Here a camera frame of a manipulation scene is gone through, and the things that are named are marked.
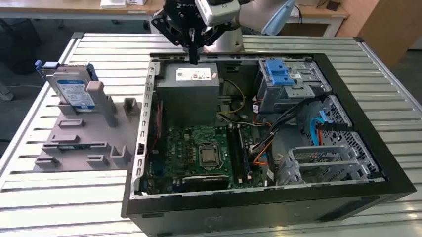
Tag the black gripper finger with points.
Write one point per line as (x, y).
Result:
(165, 27)
(213, 33)

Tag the hard disk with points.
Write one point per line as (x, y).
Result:
(73, 91)

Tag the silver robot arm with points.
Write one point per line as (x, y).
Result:
(229, 37)

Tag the small labelled white box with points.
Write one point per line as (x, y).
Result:
(136, 2)

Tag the blue drive latch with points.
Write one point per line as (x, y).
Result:
(277, 74)

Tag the grey power supply unit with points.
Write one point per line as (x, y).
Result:
(187, 103)

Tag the wooden desk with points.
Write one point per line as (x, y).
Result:
(329, 14)
(65, 8)

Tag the silver drive cage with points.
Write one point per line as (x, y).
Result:
(279, 98)

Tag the small black box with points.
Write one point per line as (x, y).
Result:
(331, 6)

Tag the green motherboard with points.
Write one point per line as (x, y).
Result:
(184, 138)

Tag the black waste bin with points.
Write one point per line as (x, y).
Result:
(18, 49)

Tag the black RAM slot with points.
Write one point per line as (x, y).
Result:
(233, 153)

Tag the grey parts rack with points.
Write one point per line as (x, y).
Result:
(85, 133)

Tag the silver CPU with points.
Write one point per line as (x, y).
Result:
(208, 156)

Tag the RAM stick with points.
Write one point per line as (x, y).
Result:
(73, 147)
(245, 160)

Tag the wooden cabinet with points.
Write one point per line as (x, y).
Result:
(388, 24)

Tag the CPU socket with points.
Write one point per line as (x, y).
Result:
(211, 168)

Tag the grey desk foot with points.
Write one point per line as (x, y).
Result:
(6, 95)

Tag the black graphics card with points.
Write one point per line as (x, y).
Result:
(204, 184)

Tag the black PC case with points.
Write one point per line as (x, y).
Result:
(229, 212)

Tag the silver box wrist camera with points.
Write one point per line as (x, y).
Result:
(217, 12)

